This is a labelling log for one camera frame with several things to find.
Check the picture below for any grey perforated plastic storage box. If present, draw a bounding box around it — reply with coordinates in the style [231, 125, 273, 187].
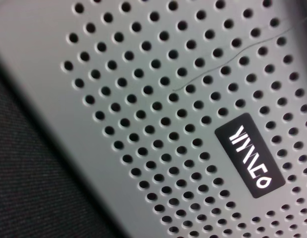
[0, 0, 307, 238]

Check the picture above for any black tablecloth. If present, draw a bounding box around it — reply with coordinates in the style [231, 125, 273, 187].
[0, 58, 117, 238]

